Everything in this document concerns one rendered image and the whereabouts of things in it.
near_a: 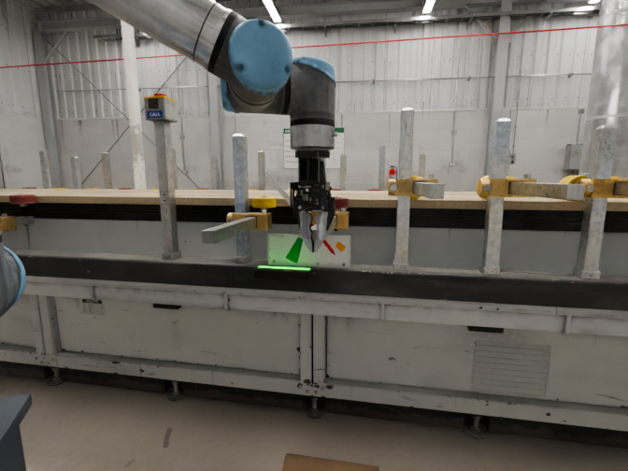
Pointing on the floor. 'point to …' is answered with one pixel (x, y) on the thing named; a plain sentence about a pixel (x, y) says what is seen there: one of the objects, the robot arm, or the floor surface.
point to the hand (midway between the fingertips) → (314, 246)
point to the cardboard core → (321, 464)
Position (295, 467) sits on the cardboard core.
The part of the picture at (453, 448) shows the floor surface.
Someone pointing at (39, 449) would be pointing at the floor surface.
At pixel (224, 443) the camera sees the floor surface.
